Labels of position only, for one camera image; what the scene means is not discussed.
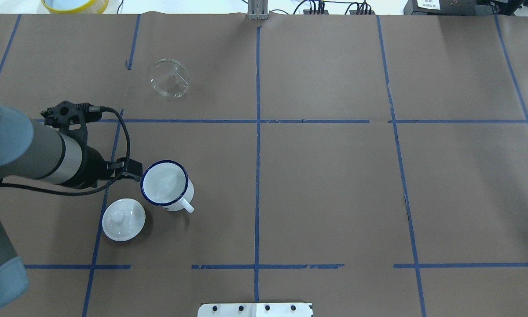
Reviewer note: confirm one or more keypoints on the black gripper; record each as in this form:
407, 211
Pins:
92, 167

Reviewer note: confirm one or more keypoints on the white ceramic lid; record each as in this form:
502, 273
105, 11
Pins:
123, 220

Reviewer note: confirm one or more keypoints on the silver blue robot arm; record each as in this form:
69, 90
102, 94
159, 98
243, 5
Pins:
53, 157

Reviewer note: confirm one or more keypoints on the white enamel mug blue rim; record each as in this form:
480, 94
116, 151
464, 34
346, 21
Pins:
166, 184

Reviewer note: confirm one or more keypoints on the yellow tape roll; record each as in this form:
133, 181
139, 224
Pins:
75, 6

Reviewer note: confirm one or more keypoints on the black desktop box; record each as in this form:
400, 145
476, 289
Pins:
448, 8

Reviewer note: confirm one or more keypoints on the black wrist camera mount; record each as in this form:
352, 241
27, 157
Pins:
71, 119

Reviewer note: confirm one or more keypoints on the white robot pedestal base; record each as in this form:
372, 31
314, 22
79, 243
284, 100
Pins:
273, 309

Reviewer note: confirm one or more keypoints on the aluminium frame post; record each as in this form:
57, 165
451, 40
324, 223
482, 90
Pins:
257, 9

